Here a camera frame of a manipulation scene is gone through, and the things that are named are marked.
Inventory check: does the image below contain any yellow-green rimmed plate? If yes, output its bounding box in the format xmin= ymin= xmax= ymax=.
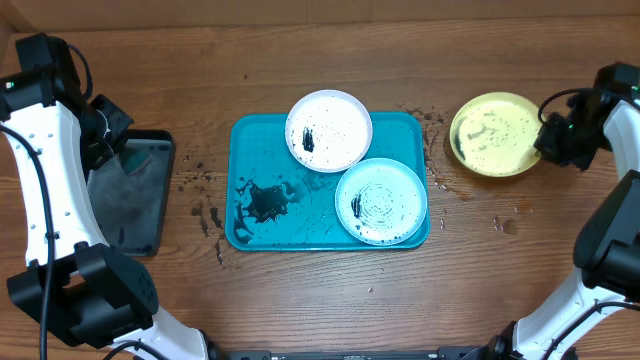
xmin=449 ymin=92 xmax=542 ymax=177

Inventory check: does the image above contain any white plate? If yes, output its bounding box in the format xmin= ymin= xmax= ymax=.
xmin=284 ymin=89 xmax=373 ymax=173

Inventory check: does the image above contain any dark green sponge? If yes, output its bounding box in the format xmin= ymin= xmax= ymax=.
xmin=119 ymin=148 xmax=158 ymax=177

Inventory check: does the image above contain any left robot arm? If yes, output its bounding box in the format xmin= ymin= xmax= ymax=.
xmin=1 ymin=33 xmax=224 ymax=359

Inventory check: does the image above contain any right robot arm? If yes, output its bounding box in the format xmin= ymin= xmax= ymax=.
xmin=438 ymin=62 xmax=639 ymax=359

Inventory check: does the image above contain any black water tray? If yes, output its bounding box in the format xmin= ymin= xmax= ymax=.
xmin=87 ymin=129 xmax=175 ymax=257

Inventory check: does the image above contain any teal plastic tray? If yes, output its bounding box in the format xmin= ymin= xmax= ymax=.
xmin=224 ymin=112 xmax=430 ymax=252

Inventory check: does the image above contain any light blue rimmed plate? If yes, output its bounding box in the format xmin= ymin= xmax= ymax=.
xmin=334 ymin=158 xmax=427 ymax=247

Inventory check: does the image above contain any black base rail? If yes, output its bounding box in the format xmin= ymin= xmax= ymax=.
xmin=222 ymin=346 xmax=475 ymax=360

